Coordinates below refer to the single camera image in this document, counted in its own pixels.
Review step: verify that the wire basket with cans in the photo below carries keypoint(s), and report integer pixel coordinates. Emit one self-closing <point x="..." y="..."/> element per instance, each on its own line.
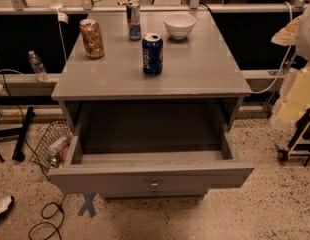
<point x="51" y="144"/>

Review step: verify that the grey drawer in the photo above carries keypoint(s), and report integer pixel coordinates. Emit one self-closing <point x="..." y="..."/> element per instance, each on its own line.
<point x="152" y="194"/>
<point x="139" y="147"/>

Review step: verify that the black stand leg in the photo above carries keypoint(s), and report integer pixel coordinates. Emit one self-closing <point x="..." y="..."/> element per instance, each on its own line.
<point x="18" y="154"/>

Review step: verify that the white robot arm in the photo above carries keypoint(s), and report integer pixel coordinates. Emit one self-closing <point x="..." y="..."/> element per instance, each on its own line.
<point x="294" y="94"/>

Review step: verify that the blue Pepsi can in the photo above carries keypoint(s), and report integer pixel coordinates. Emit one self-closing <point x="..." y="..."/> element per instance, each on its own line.
<point x="152" y="47"/>

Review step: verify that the blue tape cross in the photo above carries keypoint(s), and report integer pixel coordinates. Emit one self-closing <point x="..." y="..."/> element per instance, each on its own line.
<point x="88" y="205"/>

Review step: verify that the clear plastic water bottle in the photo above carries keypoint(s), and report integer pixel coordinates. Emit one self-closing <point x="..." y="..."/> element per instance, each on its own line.
<point x="38" y="66"/>

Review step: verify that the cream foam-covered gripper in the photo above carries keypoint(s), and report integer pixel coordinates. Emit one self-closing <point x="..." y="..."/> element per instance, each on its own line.
<point x="307" y="37"/>

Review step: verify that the grey drawer cabinet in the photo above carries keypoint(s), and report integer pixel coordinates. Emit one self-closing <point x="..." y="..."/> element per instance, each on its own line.
<point x="198" y="69"/>

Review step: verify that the grey middle drawer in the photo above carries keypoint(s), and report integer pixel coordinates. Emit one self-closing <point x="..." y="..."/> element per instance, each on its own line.
<point x="152" y="194"/>

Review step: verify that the silver blue Red Bull can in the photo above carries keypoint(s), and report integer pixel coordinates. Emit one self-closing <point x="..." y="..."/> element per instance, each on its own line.
<point x="133" y="21"/>

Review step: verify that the white bowl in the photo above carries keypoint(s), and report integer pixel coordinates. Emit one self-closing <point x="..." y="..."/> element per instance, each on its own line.
<point x="179" y="25"/>

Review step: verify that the grey top drawer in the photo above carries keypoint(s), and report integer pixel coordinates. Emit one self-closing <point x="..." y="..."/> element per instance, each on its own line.
<point x="139" y="147"/>

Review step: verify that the white object floor corner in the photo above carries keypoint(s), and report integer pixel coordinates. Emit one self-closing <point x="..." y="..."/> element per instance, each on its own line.
<point x="6" y="203"/>

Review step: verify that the gold soda can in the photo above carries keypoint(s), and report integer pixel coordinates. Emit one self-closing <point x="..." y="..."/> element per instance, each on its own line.
<point x="92" y="38"/>

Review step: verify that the black wheeled cart base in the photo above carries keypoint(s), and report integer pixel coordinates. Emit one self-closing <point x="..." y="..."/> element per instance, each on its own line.
<point x="295" y="147"/>

